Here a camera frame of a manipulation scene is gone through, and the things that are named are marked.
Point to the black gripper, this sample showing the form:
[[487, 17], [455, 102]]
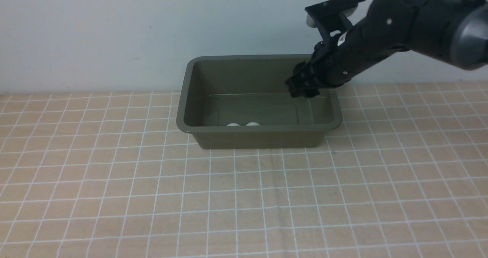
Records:
[[325, 69]]

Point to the beige checkered tablecloth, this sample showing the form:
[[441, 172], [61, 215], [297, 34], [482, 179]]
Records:
[[108, 175]]

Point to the olive green plastic bin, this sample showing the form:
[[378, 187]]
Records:
[[218, 90]]

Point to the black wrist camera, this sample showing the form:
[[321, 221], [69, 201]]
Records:
[[331, 16]]

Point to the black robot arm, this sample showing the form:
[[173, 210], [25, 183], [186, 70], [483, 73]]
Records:
[[450, 31]]

